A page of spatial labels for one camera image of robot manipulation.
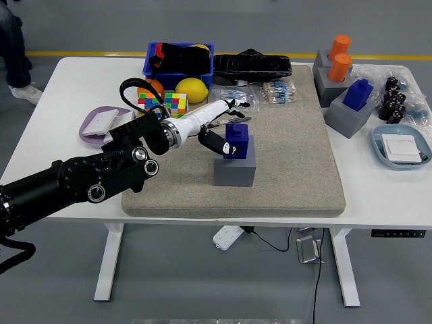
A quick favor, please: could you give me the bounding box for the black capacitors cluster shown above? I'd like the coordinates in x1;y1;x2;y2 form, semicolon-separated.
377;76;407;125

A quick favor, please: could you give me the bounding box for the light blue plate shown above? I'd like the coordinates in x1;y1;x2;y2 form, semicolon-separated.
371;124;432;171

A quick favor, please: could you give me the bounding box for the black desk control panel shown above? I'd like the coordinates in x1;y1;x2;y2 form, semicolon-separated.
371;229;426;238

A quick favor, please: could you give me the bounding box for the yellow lemon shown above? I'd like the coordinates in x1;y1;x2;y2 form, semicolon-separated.
174;78;209;104

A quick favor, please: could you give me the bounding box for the black power cord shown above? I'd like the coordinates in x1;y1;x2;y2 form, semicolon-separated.
243;225;293;252

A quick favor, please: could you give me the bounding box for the bag of beige resistors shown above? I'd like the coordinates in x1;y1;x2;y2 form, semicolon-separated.
251;80;298;105

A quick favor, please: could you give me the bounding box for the white table leg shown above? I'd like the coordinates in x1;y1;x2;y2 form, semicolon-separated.
93;223;125;302
329;227;361;308

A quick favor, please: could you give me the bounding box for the grey-brown mat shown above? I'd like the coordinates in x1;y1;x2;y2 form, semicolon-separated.
121;64;347;219

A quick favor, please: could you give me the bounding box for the person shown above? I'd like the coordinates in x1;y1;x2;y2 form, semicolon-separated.
0;0;44;106

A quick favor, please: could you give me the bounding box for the purple plate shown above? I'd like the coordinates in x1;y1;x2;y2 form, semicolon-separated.
78;105;137;151

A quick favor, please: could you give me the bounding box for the blue plastic bin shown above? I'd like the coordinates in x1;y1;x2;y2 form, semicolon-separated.
142;42;215;91

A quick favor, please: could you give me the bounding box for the blue square seal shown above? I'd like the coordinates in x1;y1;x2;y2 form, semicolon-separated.
224;123;250;160
342;78;374;112

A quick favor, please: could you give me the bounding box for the grey seal holder block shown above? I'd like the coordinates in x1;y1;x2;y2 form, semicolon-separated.
315;65;354;109
213;134;257;187
324;88;377;139
312;49;354;74

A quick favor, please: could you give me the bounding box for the thin black cable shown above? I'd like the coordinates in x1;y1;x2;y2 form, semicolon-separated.
310;228;325;324

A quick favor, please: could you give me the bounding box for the bag of blue resistors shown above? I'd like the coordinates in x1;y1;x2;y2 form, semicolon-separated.
207;84;261;113

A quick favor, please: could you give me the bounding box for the black cloth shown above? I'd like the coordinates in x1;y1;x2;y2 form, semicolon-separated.
148;42;212;75

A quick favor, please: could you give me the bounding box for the black wrapped keyboard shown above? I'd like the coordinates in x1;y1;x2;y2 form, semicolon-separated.
213;48;293;82

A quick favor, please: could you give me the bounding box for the orange fruit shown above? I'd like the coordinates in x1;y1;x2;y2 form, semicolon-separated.
136;78;165;101

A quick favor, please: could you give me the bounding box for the clear plastic bag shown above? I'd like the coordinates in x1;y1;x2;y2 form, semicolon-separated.
350;63;432;128

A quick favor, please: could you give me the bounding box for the bag of blue components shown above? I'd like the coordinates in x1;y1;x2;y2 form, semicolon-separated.
404;104;430;126

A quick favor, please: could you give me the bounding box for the colourful puzzle cube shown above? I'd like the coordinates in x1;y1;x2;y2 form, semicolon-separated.
163;92;189;119
136;92;163;118

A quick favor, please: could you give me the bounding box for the orange cylinder seal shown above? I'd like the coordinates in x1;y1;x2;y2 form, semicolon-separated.
327;34;352;62
327;53;352;83

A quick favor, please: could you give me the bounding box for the white power strip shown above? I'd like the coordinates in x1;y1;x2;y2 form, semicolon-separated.
212;225;245;251

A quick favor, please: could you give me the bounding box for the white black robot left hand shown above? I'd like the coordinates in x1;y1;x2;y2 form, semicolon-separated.
173;99;252;157

